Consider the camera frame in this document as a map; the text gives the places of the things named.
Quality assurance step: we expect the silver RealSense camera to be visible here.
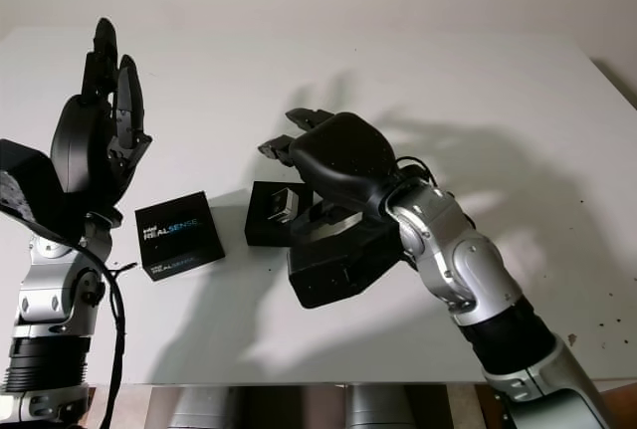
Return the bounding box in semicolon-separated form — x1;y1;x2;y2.
270;188;302;223

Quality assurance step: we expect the black camera box base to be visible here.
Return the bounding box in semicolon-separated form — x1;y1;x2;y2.
244;180;314;248

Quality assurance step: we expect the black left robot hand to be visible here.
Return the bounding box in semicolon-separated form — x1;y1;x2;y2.
51;16;153;217

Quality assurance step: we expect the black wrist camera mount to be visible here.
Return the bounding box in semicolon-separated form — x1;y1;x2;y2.
286;218;405;310
0;138;69;249

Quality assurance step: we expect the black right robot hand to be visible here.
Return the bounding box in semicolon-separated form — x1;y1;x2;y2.
257;107;405;252

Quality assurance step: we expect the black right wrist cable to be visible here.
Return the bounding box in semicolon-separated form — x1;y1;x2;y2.
396;153;440;187

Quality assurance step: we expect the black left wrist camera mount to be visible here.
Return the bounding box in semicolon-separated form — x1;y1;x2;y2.
0;138;69;249

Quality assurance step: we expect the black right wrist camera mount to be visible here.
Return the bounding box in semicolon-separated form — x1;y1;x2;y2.
286;218;405;310

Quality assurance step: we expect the black RealSense box lid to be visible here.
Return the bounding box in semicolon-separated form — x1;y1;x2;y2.
134;190;227;285

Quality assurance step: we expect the silver right robot thigh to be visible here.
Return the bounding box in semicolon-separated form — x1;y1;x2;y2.
344;382;418;429

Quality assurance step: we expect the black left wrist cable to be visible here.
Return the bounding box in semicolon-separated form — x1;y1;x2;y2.
98;260;139;429

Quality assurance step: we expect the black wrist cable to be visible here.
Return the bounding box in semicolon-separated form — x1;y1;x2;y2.
396;153;440;187
98;260;139;429

